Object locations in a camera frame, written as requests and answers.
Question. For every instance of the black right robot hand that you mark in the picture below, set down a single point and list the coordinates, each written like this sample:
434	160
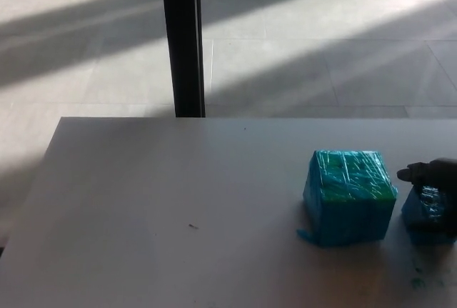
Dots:
441	176

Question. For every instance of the small blue taped cube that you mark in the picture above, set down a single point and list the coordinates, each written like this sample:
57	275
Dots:
425	211

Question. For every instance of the big blue taped cube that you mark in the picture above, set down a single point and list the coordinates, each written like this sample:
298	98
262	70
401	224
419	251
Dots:
348	208

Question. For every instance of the black vertical frame post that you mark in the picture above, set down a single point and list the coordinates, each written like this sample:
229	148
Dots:
184	40

